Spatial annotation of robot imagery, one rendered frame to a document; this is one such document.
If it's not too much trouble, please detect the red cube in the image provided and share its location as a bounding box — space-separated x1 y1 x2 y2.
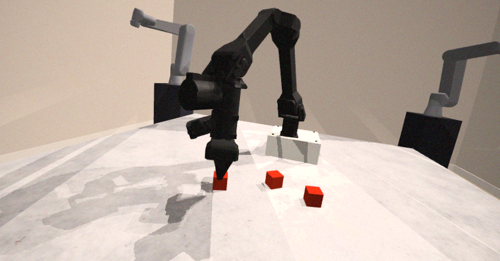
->
213 170 228 191
304 186 324 208
265 170 284 190

